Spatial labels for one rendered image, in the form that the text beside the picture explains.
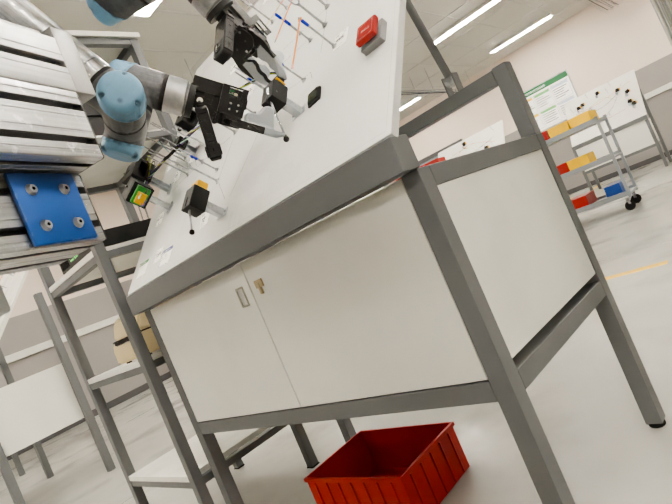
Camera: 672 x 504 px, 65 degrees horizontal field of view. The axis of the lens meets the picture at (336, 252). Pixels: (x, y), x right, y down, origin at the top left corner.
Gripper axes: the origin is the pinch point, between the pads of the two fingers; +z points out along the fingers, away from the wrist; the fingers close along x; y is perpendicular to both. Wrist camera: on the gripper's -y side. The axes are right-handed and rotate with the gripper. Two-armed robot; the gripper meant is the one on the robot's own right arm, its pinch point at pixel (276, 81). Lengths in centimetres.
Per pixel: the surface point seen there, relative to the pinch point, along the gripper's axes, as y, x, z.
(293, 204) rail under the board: -25.7, 0.2, 20.4
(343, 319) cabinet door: -33, 7, 46
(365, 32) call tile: -3.8, -25.7, 5.7
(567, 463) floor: -23, -3, 117
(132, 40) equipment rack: 67, 81, -52
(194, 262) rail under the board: -21, 43, 18
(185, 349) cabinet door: -23, 76, 37
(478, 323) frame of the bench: -40, -24, 54
